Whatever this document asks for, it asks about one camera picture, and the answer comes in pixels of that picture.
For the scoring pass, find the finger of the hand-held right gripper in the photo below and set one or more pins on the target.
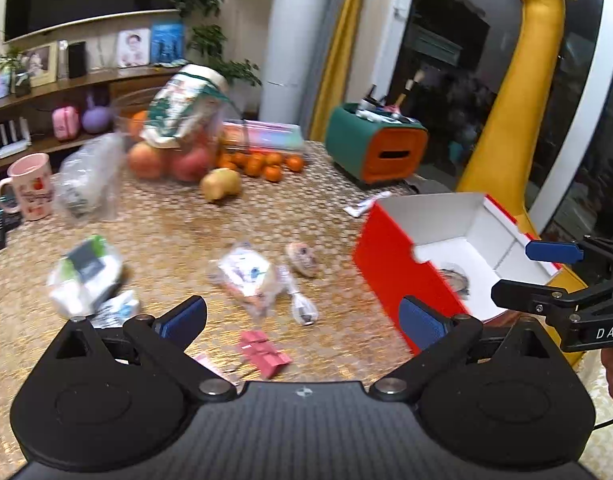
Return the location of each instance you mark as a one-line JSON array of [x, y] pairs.
[[524, 295], [554, 251]]

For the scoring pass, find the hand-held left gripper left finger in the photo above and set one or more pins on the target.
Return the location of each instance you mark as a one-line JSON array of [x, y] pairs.
[[187, 321]]

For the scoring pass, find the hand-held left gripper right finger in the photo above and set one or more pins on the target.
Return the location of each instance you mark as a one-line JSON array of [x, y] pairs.
[[420, 325]]

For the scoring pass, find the dark patterned snack packet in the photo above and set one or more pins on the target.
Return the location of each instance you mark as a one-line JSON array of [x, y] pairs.
[[456, 278]]

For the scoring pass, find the small blue white packet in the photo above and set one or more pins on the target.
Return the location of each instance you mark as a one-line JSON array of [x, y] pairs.
[[119, 307]]

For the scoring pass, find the clear snack packet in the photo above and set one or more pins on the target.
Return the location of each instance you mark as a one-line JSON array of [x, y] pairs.
[[246, 272]]

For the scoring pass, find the red cardboard box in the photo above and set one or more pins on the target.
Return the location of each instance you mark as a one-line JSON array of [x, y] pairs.
[[386, 255]]

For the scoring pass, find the red packet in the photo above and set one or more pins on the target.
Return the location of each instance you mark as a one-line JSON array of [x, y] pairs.
[[261, 352]]

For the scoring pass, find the white green packet dark label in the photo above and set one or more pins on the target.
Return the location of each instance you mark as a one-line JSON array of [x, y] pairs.
[[84, 272]]

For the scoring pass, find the small clear packet dark item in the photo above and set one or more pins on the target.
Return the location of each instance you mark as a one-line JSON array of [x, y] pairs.
[[300, 302]]

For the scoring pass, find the gold patterned desktop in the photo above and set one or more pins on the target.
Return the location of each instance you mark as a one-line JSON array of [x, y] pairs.
[[186, 230]]

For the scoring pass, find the white tube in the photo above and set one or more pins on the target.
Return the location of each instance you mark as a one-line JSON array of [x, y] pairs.
[[369, 205]]

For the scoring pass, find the round pink patterned item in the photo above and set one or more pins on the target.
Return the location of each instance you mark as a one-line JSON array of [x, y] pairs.
[[302, 258]]

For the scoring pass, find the grey cloth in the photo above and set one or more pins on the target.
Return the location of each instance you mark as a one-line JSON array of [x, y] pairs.
[[429, 185]]

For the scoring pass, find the yellow pear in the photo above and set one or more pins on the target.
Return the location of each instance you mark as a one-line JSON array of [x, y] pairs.
[[220, 184]]

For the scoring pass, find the red apple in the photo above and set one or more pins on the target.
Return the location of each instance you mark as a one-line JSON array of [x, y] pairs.
[[189, 164], [146, 161]]

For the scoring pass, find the yellow chair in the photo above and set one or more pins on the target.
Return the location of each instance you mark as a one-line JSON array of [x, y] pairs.
[[531, 85]]

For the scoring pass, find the white-framed glass door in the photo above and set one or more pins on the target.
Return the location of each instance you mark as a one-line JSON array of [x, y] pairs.
[[594, 85]]

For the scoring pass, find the clear plastic bag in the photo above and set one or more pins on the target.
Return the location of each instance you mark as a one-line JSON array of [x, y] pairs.
[[89, 180]]

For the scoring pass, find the pile of tangerines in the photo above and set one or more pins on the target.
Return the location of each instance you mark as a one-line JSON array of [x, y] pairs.
[[261, 165]]

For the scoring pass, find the green orange tissue box organizer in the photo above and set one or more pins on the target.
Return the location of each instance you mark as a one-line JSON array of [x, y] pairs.
[[351, 140]]

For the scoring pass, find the pink mug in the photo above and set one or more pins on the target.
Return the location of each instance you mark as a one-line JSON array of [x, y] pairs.
[[34, 190]]

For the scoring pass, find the clear plastic box colourful contents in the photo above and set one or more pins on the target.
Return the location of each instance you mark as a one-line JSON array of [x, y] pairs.
[[266, 135]]

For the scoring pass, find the large orange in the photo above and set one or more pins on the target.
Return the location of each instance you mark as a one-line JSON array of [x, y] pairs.
[[137, 124]]

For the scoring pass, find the black remote control teal buttons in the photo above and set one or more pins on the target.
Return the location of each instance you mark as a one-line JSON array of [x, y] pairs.
[[7, 203]]

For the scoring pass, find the makeup brush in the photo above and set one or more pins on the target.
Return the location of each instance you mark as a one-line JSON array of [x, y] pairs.
[[410, 84]]

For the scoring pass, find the purple kettlebell toy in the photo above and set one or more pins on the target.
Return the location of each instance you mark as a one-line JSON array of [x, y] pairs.
[[95, 119]]

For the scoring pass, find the clear glass fruit bowl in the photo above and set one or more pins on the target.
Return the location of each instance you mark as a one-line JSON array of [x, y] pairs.
[[124, 105]]

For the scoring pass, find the pink case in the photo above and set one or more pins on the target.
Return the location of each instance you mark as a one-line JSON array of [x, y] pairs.
[[65, 122]]

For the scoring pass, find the black pen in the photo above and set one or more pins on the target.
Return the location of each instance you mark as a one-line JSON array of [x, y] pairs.
[[370, 95]]

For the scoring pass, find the white router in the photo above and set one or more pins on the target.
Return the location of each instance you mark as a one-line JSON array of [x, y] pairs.
[[9, 142]]

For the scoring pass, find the wooden TV cabinet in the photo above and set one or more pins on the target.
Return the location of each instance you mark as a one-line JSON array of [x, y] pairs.
[[46, 100]]

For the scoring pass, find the yellow curtain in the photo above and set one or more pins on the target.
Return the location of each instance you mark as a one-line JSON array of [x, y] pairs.
[[344, 60]]

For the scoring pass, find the blue card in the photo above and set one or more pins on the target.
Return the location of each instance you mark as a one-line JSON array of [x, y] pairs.
[[167, 42]]

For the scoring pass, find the green leafy houseplant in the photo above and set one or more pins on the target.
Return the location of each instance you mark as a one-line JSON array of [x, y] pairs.
[[206, 40]]

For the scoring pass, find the black speaker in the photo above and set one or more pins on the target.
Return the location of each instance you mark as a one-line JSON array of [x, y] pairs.
[[77, 60]]

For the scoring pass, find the small potted plant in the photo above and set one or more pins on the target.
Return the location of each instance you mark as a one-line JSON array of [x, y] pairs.
[[17, 77]]

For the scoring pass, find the white standing air conditioner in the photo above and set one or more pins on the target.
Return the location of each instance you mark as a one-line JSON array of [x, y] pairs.
[[301, 45]]

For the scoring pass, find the white photo frame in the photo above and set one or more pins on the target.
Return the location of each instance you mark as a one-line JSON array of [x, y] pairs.
[[133, 47]]

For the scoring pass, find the wooden photo frame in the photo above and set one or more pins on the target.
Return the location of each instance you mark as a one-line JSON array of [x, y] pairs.
[[40, 64]]

